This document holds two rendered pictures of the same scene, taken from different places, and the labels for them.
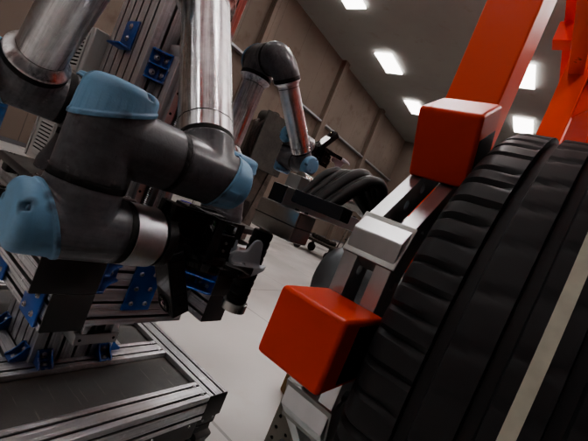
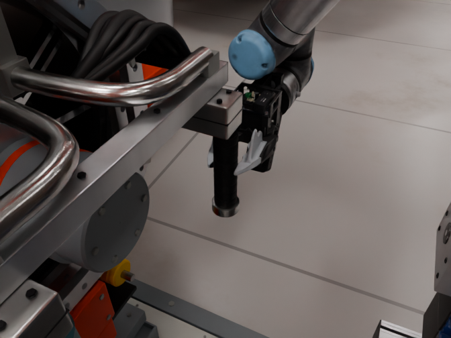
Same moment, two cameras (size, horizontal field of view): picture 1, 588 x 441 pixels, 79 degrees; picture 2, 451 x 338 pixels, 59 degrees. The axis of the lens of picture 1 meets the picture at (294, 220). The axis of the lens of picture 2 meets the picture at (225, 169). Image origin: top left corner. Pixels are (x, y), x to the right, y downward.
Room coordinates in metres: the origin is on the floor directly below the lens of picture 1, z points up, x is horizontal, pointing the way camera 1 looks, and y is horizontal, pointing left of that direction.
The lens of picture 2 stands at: (1.06, -0.05, 1.21)
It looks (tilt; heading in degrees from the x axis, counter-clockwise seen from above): 39 degrees down; 169
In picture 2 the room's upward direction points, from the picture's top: straight up
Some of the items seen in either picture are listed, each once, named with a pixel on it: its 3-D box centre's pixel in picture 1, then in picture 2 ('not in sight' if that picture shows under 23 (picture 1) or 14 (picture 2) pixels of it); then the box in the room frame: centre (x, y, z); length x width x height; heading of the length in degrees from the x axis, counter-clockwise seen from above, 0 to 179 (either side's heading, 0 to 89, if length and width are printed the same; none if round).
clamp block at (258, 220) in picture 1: (283, 220); (205, 108); (0.59, 0.02, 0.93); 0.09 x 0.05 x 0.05; 54
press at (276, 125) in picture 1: (243, 165); not in sight; (7.17, 1.36, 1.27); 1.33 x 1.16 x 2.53; 145
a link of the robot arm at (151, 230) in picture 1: (136, 234); (277, 92); (0.43, 0.17, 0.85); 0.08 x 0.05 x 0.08; 54
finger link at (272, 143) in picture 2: not in sight; (261, 143); (0.56, 0.11, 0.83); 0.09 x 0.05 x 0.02; 153
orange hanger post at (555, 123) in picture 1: (524, 186); not in sight; (2.75, -1.53, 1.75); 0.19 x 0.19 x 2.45; 54
